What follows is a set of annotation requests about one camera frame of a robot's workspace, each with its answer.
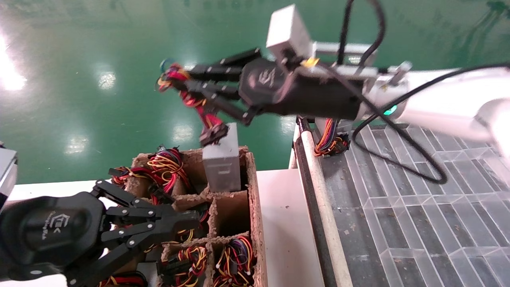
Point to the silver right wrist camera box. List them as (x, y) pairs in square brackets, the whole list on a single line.
[(287, 32)]

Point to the clear acrylic divider tray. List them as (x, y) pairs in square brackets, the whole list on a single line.
[(438, 223)]

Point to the brown cardboard divider box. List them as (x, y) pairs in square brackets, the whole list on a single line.
[(233, 211)]

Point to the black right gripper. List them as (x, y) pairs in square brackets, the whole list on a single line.
[(303, 93)]

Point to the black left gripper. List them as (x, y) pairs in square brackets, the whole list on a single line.
[(48, 231)]

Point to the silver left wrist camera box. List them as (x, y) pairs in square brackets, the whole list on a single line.
[(7, 175)]

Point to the silver camera mount bracket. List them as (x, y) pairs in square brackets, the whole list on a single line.
[(346, 71)]

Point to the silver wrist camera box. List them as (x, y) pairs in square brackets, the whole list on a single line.
[(7, 175), (287, 32)]

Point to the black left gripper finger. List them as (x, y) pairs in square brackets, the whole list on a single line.
[(175, 217)]

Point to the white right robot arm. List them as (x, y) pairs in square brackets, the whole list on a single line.
[(446, 99)]

